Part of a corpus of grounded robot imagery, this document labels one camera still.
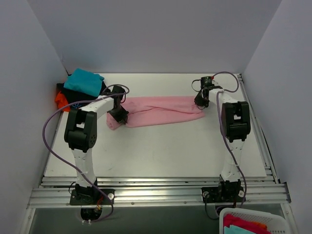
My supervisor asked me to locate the pink t-shirt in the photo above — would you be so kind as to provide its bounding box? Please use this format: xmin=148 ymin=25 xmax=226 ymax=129
xmin=121 ymin=96 xmax=205 ymax=128

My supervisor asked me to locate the white laundry basket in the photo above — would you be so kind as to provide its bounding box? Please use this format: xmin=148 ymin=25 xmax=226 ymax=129
xmin=219 ymin=208 xmax=291 ymax=234

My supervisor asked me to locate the black thin cable right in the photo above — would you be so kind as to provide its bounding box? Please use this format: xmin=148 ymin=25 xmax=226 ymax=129
xmin=191 ymin=79 xmax=210 ymax=110

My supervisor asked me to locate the red shirt in basket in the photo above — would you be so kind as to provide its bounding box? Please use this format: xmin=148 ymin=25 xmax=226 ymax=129
xmin=223 ymin=214 xmax=257 ymax=234

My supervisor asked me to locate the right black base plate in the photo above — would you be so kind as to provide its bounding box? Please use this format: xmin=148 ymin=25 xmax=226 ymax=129
xmin=201 ymin=186 xmax=246 ymax=203

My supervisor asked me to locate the black folded t-shirt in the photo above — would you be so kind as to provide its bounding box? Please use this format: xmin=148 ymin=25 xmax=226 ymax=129
xmin=57 ymin=82 xmax=107 ymax=112

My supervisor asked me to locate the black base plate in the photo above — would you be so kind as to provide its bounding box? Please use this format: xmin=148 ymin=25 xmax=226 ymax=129
xmin=201 ymin=186 xmax=246 ymax=203
xmin=69 ymin=188 xmax=115 ymax=206

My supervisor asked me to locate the orange folded t-shirt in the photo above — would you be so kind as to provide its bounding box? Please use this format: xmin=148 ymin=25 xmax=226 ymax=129
xmin=55 ymin=91 xmax=69 ymax=109

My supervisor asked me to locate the aluminium rail frame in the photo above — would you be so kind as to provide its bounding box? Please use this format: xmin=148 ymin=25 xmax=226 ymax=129
xmin=28 ymin=73 xmax=291 ymax=208

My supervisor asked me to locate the orange shirt in basket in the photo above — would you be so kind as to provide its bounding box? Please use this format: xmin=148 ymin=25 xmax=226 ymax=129
xmin=253 ymin=222 xmax=268 ymax=230

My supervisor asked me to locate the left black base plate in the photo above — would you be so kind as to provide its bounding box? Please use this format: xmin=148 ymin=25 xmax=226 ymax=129
xmin=69 ymin=188 xmax=115 ymax=206

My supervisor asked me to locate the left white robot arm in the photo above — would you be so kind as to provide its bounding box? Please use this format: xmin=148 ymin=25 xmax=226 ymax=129
xmin=64 ymin=85 xmax=129 ymax=204

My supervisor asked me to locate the teal folded t-shirt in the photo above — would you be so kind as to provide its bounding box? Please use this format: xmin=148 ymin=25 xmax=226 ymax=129
xmin=64 ymin=68 xmax=104 ymax=97

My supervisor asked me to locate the teal shirt in basket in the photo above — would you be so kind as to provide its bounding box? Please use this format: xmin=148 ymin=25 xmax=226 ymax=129
xmin=223 ymin=225 xmax=253 ymax=234

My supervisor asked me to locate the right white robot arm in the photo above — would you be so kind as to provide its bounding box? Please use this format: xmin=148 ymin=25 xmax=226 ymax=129
xmin=194 ymin=75 xmax=251 ymax=201

